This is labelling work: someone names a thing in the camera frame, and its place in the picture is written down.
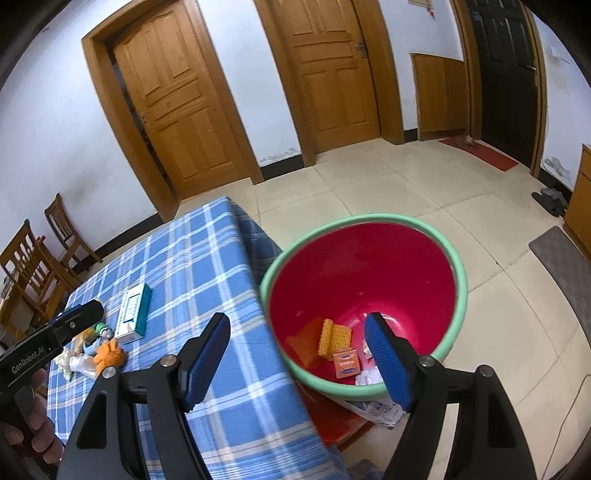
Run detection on orange wrapper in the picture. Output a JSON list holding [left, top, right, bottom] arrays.
[[93, 339, 126, 375]]

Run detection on black entrance door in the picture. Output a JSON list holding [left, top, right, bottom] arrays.
[[467, 0, 538, 167]]

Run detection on grey floor mat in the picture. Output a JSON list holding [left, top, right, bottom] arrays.
[[529, 226, 591, 340]]

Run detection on yellow foam net sleeve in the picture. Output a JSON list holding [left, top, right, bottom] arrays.
[[73, 327, 96, 356]]

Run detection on wooden chair far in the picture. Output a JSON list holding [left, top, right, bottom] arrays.
[[44, 193, 103, 273]]

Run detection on left wooden door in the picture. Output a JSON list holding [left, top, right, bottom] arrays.
[[113, 1, 260, 199]]

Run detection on red plastic stool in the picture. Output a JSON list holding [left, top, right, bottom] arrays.
[[300, 388, 374, 452]]

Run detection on orange cardboard box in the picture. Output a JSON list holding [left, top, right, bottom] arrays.
[[332, 348, 361, 379]]

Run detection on wooden sideboard cabinet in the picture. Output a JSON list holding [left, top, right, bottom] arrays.
[[564, 145, 591, 259]]

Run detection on low wooden cabinet door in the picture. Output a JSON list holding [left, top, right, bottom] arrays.
[[411, 53, 469, 140]]

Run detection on newspaper under basin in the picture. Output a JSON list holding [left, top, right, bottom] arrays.
[[335, 398, 408, 430]]

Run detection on right wooden door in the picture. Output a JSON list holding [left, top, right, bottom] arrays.
[[273, 0, 380, 153]]

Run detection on white teal medicine box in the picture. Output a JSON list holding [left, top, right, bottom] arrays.
[[114, 283, 151, 344]]

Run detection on red basin green rim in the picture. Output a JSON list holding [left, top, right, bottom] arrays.
[[260, 213, 468, 400]]

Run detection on blue plaid tablecloth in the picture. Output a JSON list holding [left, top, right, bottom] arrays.
[[47, 197, 352, 479]]

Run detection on cream paper ball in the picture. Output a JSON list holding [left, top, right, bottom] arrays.
[[356, 340, 383, 386]]

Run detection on wooden chair near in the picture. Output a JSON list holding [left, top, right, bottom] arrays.
[[1, 219, 81, 320]]

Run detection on red doormat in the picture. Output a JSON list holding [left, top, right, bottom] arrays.
[[440, 137, 518, 172]]

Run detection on dark slippers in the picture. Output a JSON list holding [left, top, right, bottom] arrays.
[[531, 187, 568, 217]]

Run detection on person left hand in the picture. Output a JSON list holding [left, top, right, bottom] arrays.
[[1, 369, 64, 465]]

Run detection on wooden chair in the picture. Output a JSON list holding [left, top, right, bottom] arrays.
[[44, 193, 103, 273], [1, 219, 81, 320]]

